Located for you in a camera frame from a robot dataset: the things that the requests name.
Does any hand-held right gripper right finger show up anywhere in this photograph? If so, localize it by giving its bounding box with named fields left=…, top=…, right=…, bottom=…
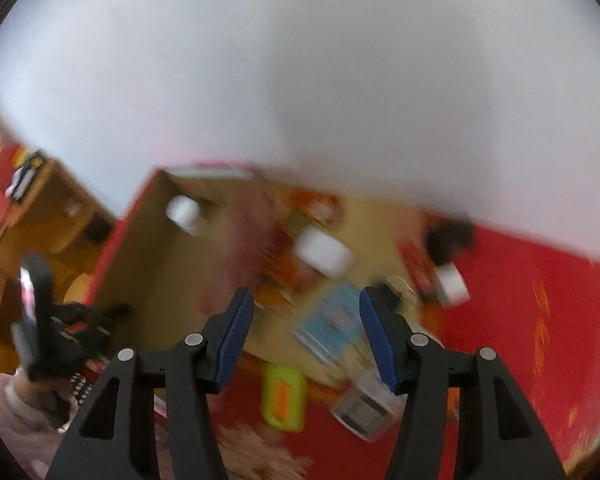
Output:
left=359, top=285, right=566, bottom=480

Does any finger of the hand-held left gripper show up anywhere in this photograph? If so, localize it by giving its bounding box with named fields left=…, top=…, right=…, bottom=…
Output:
left=55, top=301, right=133, bottom=330

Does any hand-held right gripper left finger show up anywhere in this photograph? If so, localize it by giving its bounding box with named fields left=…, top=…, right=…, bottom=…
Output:
left=45, top=286, right=255, bottom=480

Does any red cardboard box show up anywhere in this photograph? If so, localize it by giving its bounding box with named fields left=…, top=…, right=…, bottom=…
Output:
left=87, top=161, right=293, bottom=361

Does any black tape measure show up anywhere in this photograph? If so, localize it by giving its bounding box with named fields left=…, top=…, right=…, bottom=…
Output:
left=425, top=222, right=475, bottom=263

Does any person's left forearm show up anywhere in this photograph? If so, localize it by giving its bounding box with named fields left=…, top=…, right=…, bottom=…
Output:
left=0, top=367, right=78, bottom=478

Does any blue printed packet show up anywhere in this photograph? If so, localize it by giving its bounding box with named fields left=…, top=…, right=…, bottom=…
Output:
left=292, top=284, right=377, bottom=366

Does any clear plastic container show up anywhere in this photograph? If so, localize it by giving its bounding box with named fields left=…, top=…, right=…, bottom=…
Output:
left=331, top=371, right=407, bottom=442

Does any yellow-green plastic case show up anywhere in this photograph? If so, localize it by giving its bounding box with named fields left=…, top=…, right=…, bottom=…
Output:
left=261, top=363, right=307, bottom=432

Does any wooden furniture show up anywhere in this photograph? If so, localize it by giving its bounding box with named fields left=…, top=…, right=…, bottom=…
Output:
left=0, top=157, right=117, bottom=376

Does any small white box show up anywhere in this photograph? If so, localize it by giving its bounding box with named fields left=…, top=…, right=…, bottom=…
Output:
left=432, top=262, right=470, bottom=307

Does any white rounded box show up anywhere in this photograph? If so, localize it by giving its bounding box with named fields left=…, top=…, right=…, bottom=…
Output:
left=294, top=227, right=354, bottom=277

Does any white plastic bottle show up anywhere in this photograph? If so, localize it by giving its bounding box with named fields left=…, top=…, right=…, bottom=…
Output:
left=166, top=195, right=202, bottom=235

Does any red printed blanket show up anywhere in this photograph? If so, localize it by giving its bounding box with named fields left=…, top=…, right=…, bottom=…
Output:
left=0, top=144, right=600, bottom=480

